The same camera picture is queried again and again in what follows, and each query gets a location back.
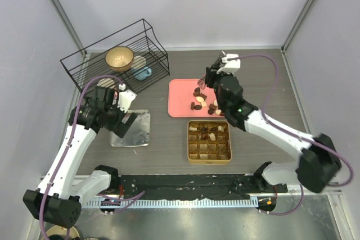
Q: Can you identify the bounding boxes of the metal tongs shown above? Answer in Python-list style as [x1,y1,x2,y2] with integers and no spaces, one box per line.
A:
[197,75,206,89]

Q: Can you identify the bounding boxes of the pink tray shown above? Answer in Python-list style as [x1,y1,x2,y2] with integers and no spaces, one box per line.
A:
[168,79,222,118]

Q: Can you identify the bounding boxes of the gold chocolate box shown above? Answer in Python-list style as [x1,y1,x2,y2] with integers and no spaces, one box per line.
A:
[187,120,232,165]

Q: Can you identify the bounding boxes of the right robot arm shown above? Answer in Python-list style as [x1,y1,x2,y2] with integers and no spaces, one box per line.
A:
[204,65,341,193]

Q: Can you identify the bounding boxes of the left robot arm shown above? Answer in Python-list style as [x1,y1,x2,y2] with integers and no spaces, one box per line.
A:
[22,87,137,229]

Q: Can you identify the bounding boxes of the silver box lid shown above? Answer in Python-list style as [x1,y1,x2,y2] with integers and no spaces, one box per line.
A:
[109,110,151,147]

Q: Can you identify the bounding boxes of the pink cup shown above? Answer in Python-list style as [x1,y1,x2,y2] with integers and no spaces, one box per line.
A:
[97,78,116,89]

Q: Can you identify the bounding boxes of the blue cup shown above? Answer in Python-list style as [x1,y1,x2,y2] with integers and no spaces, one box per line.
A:
[132,66,152,81]

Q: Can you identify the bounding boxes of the gold bowl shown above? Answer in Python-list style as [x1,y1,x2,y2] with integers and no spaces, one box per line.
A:
[105,46,134,72]

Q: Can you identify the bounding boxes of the round object bottom left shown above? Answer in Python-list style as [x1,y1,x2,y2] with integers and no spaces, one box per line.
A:
[46,225,80,239]

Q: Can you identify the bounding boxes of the black wire rack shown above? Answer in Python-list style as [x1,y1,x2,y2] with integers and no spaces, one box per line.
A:
[60,19,170,93]

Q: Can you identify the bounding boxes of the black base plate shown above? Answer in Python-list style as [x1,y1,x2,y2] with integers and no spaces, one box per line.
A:
[100,174,288,201]

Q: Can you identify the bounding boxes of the white cable duct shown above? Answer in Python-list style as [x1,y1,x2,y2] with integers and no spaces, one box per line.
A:
[82,197,258,209]

